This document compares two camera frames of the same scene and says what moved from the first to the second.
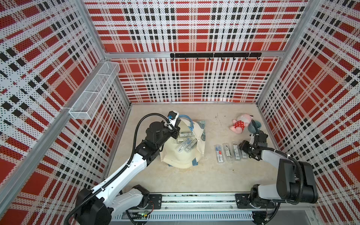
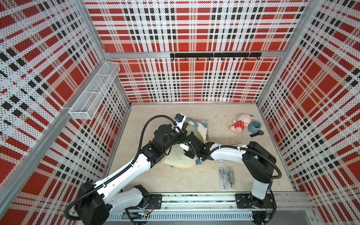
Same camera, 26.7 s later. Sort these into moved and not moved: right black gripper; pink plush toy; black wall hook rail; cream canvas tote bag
Moved: right black gripper
Not moved: pink plush toy; black wall hook rail; cream canvas tote bag
